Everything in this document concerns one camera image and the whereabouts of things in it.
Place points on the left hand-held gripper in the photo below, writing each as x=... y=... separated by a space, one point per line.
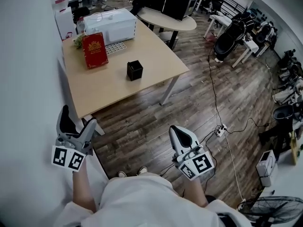
x=68 y=156

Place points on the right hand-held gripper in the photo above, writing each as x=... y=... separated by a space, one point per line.
x=197 y=163

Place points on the black square pen holder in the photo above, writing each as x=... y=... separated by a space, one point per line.
x=135 y=73

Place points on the person's left forearm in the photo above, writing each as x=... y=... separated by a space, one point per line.
x=81 y=188

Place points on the person's right forearm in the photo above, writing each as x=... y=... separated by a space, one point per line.
x=196 y=193

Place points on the white power strip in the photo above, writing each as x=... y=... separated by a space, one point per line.
x=221 y=130

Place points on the person's right shoe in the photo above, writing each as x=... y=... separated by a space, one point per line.
x=142 y=170

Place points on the person's shoe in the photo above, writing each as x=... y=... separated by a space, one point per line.
x=122 y=174
x=142 y=170

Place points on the wooden table with white legs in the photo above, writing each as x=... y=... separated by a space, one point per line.
x=113 y=91

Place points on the person's left shoe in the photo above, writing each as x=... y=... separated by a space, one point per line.
x=122 y=174

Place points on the person's white shirt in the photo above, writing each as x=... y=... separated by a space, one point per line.
x=146 y=202

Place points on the red gold-patterned book box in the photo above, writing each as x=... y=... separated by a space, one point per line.
x=94 y=51

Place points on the green leafy item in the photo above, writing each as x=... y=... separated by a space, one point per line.
x=77 y=41

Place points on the white grid tray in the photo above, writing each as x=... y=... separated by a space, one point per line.
x=115 y=48

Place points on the small white box device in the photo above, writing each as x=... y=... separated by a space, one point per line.
x=266 y=167

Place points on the clear plastic bottle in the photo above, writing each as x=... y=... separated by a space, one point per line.
x=80 y=26

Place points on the white carton with red print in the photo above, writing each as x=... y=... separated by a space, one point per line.
x=65 y=23

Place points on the black round bucket seat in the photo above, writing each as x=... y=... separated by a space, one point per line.
x=282 y=113

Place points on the white appliance box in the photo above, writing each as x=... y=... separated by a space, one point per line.
x=111 y=25

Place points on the black stroller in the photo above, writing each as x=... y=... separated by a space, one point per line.
x=228 y=40

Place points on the white side table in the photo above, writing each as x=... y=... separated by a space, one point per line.
x=248 y=47

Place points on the black floor fan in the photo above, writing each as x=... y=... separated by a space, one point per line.
x=274 y=210

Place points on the round wooden table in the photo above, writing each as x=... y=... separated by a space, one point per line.
x=165 y=20

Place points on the black cabinet box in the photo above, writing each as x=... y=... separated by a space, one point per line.
x=181 y=3

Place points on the black office chair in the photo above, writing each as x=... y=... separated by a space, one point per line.
x=214 y=2

